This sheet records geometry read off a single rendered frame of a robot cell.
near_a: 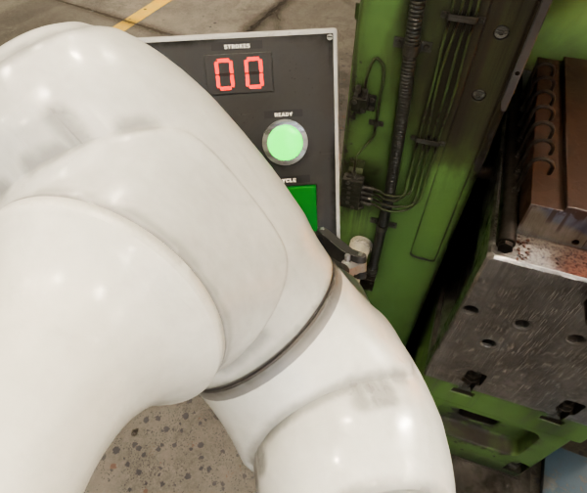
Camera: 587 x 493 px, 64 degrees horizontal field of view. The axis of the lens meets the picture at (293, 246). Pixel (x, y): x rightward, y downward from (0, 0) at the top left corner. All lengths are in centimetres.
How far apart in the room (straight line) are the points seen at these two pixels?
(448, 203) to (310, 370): 78
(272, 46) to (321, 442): 48
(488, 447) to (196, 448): 83
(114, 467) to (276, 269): 143
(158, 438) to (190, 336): 142
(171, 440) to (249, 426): 134
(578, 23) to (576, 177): 41
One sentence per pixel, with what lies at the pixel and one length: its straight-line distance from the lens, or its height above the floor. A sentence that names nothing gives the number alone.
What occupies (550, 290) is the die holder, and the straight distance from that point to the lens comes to 82.
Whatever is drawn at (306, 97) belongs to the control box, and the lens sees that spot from 61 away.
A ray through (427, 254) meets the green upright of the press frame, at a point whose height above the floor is 64.
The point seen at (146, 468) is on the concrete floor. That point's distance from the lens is 157.
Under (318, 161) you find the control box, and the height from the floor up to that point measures 107.
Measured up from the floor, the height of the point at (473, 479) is 0.
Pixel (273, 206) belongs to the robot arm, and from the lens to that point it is 21.
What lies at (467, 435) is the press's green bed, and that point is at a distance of 145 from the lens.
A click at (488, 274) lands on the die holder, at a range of 80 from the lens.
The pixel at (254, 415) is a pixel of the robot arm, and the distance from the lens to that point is 24.
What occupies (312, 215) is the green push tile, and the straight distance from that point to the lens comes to 63.
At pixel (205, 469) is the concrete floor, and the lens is 154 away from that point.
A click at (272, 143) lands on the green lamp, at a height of 109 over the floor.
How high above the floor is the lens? 148
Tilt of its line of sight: 52 degrees down
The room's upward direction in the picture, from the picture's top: straight up
